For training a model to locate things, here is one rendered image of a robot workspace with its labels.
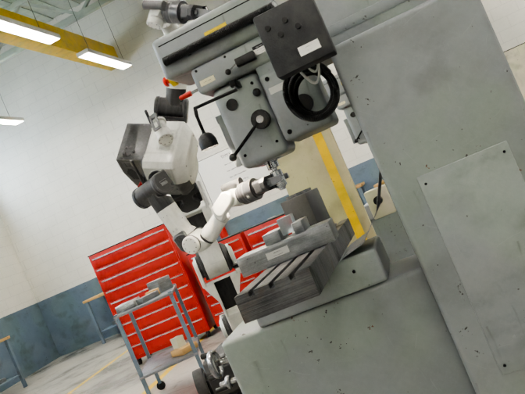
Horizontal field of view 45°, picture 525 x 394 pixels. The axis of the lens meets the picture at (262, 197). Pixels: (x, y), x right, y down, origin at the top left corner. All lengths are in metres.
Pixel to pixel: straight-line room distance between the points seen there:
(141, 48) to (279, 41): 10.52
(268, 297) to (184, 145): 1.15
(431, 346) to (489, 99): 0.85
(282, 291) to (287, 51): 0.76
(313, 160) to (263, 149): 1.82
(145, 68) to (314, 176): 8.61
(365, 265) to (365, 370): 0.38
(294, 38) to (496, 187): 0.80
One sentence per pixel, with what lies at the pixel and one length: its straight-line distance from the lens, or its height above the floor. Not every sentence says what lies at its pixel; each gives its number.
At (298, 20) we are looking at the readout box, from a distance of 2.04.
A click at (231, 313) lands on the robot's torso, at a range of 3.08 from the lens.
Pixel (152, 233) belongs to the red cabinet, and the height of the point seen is 1.40.
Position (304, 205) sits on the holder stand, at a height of 1.10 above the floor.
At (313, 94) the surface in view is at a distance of 2.25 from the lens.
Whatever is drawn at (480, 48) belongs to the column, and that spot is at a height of 1.35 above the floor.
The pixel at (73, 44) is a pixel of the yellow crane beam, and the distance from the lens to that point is 11.20.
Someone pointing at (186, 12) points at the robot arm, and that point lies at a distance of 2.51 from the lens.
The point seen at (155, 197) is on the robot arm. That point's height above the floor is 1.37.
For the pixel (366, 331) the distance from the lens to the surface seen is 2.28.
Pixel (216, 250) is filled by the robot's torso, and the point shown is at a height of 1.06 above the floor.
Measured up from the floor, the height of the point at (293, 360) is 0.61.
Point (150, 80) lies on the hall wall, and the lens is 12.36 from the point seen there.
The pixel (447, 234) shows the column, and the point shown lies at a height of 0.84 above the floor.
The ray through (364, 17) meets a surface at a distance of 2.28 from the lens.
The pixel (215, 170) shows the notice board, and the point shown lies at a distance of 11.87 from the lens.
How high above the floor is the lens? 1.16
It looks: 1 degrees up
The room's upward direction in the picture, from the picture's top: 23 degrees counter-clockwise
